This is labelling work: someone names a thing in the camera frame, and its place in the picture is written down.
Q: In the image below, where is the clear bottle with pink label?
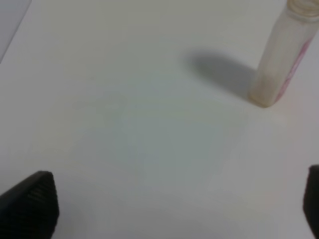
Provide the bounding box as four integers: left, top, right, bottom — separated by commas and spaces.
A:
249, 0, 319, 108

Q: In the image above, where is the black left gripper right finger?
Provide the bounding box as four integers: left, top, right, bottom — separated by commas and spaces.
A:
303, 165, 319, 239

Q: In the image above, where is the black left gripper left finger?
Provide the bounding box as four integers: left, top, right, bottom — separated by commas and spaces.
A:
0, 171, 59, 239

